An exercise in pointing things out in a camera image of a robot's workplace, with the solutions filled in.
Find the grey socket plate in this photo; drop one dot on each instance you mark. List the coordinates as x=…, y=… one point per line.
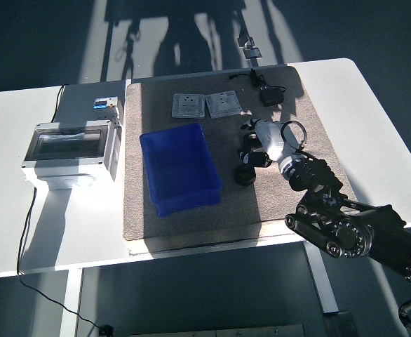
x=188, y=105
x=223, y=104

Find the black floor base plate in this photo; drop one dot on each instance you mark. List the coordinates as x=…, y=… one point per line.
x=252, y=53

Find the black power adapter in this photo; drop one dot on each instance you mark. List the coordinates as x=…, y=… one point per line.
x=271, y=97

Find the black floor bracket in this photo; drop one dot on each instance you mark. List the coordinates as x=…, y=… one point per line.
x=244, y=38

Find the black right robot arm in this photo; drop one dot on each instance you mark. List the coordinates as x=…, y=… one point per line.
x=349, y=235

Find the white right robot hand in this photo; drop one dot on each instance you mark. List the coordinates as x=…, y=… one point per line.
x=275, y=142

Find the black hexagonal nut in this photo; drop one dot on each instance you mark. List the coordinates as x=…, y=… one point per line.
x=244, y=176
x=250, y=142

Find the grey-brown mat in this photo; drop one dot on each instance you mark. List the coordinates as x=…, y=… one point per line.
x=219, y=228

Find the white table leg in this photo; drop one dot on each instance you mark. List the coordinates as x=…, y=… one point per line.
x=70, y=305
x=323, y=281

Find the black floor plug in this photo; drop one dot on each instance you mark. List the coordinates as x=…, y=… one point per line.
x=106, y=329

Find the grey table foot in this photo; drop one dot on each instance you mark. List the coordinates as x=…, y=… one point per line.
x=338, y=324

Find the circuit breaker with blue label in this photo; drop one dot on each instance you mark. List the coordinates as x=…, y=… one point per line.
x=104, y=102

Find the grey electrical distribution box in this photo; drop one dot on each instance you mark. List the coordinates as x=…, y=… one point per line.
x=65, y=147

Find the blue plastic box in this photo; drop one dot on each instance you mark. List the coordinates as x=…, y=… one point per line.
x=177, y=165

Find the grey metal plate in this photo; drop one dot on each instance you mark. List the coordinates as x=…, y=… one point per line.
x=216, y=331

